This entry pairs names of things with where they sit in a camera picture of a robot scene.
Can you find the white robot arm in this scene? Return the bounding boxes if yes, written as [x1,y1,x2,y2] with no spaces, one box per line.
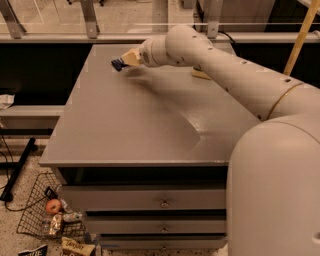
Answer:
[121,25,320,256]

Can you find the blue rxbar blueberry wrapper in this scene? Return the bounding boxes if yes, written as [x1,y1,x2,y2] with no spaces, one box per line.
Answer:
[111,58,128,72]

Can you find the green yellow sponge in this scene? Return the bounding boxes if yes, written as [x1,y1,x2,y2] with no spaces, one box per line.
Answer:
[192,67,210,80]

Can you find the grey drawer cabinet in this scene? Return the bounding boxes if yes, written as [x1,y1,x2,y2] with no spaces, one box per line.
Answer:
[38,43,262,252]

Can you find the grey metal railing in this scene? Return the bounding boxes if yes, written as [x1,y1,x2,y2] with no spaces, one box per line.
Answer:
[0,0,314,43]

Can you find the crumpled white paper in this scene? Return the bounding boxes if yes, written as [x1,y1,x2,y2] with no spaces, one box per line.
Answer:
[0,94,15,110]

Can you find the top grey drawer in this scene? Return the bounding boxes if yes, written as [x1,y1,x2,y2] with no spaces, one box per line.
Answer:
[58,186,226,211]

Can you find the grey drawer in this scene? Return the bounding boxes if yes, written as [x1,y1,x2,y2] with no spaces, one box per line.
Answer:
[58,186,226,211]
[99,234,226,250]
[84,216,227,235]

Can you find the middle grey drawer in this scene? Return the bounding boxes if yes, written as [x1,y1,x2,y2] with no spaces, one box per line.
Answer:
[84,216,227,235]

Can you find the red apple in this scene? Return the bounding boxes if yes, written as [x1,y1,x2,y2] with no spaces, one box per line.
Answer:
[46,199,62,215]

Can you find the shiny foil snack packet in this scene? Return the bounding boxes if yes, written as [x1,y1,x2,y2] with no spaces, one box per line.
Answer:
[49,213,63,235]

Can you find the bottom grey drawer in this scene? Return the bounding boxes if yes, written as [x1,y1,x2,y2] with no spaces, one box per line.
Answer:
[99,234,226,250]

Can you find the black metal stand leg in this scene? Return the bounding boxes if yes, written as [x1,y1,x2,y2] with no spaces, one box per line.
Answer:
[0,138,36,202]

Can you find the tan snack bag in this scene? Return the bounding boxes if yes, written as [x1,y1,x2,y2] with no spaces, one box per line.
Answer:
[62,237,95,256]

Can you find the dark blue snack bag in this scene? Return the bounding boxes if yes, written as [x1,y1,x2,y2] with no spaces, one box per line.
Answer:
[18,245,48,256]

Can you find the black wire basket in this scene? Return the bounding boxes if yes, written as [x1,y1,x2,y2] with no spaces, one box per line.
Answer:
[17,173,86,239]

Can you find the black cable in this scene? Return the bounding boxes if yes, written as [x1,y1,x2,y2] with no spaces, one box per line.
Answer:
[0,133,48,213]

